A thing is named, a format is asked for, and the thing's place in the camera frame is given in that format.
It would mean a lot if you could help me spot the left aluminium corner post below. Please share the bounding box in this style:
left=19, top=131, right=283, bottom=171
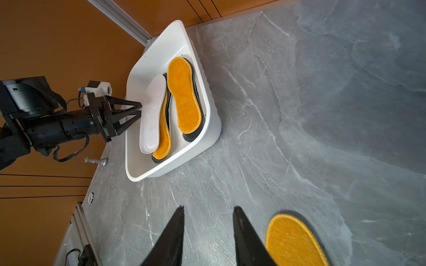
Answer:
left=88, top=0, right=153, bottom=46

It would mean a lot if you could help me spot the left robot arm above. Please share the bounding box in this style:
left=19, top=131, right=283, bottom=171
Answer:
left=1, top=76, right=142, bottom=169

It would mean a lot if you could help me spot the white insole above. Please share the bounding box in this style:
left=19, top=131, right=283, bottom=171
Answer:
left=139, top=74, right=166, bottom=154

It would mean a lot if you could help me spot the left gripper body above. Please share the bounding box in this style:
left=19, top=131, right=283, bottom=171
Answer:
left=86, top=94, right=117, bottom=142

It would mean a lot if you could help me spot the yellow insole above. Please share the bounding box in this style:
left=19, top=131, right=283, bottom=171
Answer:
left=167, top=57, right=201, bottom=134
left=152, top=89, right=172, bottom=161
left=265, top=213, right=329, bottom=266

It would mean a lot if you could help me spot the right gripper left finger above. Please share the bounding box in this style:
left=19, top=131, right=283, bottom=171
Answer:
left=141, top=206, right=185, bottom=266

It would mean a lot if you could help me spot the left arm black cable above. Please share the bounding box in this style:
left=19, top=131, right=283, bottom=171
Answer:
left=49, top=89, right=92, bottom=163

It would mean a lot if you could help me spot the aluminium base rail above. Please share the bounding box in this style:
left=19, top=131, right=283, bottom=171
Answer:
left=53, top=202, right=103, bottom=266

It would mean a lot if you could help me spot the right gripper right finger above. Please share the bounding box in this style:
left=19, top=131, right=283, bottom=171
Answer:
left=233, top=206, right=276, bottom=266

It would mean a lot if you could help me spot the white plastic storage box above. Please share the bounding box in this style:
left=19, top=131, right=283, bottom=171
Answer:
left=125, top=20, right=222, bottom=182

